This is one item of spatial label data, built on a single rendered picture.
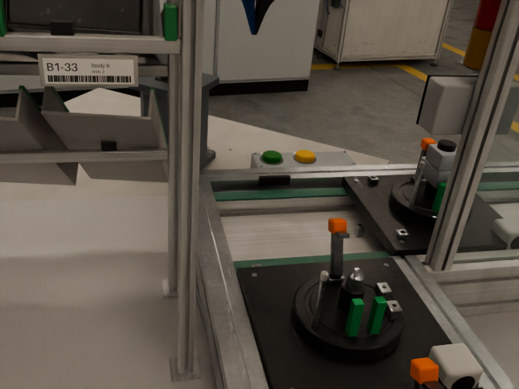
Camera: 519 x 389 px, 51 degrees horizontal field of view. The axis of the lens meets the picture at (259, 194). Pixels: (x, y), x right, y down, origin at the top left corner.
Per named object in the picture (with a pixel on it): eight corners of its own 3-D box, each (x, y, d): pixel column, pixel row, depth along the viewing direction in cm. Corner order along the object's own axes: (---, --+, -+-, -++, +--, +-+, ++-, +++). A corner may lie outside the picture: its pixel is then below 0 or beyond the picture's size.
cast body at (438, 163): (417, 171, 96) (426, 134, 92) (439, 170, 97) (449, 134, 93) (441, 195, 89) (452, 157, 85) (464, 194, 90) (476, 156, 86)
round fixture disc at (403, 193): (377, 187, 101) (378, 178, 100) (444, 185, 104) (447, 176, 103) (410, 230, 89) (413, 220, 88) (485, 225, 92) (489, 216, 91)
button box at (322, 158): (249, 177, 115) (251, 151, 112) (342, 174, 120) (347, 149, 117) (256, 194, 109) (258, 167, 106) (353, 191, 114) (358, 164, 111)
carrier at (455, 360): (236, 278, 78) (242, 204, 72) (390, 267, 83) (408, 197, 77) (277, 423, 58) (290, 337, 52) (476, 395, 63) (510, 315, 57)
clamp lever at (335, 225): (327, 273, 73) (327, 218, 72) (340, 272, 74) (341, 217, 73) (336, 281, 70) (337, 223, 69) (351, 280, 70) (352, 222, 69)
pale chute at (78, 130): (89, 178, 92) (93, 153, 93) (168, 182, 93) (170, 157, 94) (39, 113, 65) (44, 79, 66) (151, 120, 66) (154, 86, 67)
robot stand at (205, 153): (164, 143, 136) (164, 64, 125) (216, 157, 131) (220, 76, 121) (130, 165, 124) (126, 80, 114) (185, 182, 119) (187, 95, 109)
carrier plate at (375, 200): (340, 184, 105) (342, 175, 104) (452, 180, 110) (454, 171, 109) (392, 260, 85) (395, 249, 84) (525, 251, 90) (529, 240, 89)
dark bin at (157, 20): (79, 66, 80) (81, 15, 80) (169, 72, 81) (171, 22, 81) (5, 26, 52) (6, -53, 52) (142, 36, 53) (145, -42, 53)
